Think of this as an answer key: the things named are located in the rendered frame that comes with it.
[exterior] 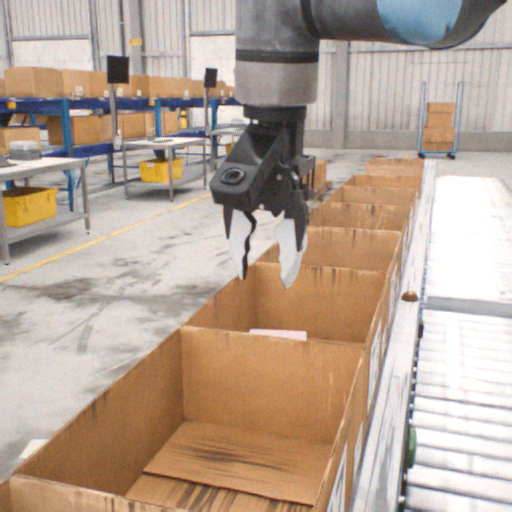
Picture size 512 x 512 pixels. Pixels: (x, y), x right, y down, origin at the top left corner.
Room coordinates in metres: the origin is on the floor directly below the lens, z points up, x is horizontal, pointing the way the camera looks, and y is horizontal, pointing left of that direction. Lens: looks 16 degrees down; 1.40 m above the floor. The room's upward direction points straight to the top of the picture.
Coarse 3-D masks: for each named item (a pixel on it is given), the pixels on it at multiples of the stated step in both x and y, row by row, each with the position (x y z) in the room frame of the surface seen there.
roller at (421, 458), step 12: (420, 456) 0.97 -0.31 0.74; (432, 456) 0.96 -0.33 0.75; (444, 456) 0.96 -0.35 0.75; (456, 456) 0.96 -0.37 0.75; (468, 456) 0.96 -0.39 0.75; (480, 456) 0.96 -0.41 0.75; (444, 468) 0.95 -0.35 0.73; (456, 468) 0.94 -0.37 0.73; (468, 468) 0.94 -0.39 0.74; (480, 468) 0.93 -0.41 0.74; (492, 468) 0.93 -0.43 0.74; (504, 468) 0.93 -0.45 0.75
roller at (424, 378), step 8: (416, 376) 1.29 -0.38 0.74; (424, 376) 1.28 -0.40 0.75; (432, 376) 1.28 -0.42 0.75; (440, 376) 1.28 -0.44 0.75; (448, 376) 1.28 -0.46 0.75; (424, 384) 1.27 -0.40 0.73; (432, 384) 1.27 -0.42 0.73; (440, 384) 1.26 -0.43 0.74; (448, 384) 1.26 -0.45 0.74; (456, 384) 1.26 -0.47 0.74; (464, 384) 1.25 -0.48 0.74; (472, 384) 1.25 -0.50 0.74; (480, 384) 1.25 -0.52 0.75; (488, 384) 1.24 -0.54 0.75; (496, 384) 1.24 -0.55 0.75; (504, 384) 1.24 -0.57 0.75; (488, 392) 1.23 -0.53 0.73; (496, 392) 1.23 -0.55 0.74; (504, 392) 1.22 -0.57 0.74
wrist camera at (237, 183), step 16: (256, 128) 0.66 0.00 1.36; (272, 128) 0.66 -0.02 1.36; (240, 144) 0.64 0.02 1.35; (256, 144) 0.64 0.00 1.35; (272, 144) 0.63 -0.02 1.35; (224, 160) 0.62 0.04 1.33; (240, 160) 0.62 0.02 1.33; (256, 160) 0.61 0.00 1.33; (272, 160) 0.63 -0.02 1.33; (224, 176) 0.60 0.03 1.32; (240, 176) 0.59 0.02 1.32; (256, 176) 0.59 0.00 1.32; (224, 192) 0.58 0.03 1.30; (240, 192) 0.58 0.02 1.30; (256, 192) 0.60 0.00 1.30
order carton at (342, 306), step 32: (224, 288) 1.05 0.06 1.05; (256, 288) 1.23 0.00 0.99; (320, 288) 1.18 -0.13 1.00; (352, 288) 1.16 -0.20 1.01; (384, 288) 1.04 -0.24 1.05; (192, 320) 0.90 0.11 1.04; (224, 320) 1.04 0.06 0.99; (256, 320) 1.23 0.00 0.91; (288, 320) 1.20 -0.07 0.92; (320, 320) 1.18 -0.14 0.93; (352, 320) 1.16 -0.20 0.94; (384, 320) 1.08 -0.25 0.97
